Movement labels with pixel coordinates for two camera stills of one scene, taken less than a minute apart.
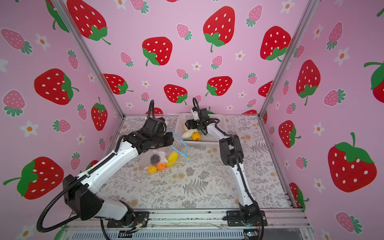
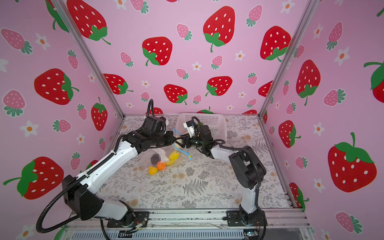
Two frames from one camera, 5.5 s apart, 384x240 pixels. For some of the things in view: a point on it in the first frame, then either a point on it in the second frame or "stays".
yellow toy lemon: [152, 169] stays
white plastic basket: [208, 139] stays
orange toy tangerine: [161, 166] stays
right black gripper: [193, 123] -> [188, 140]
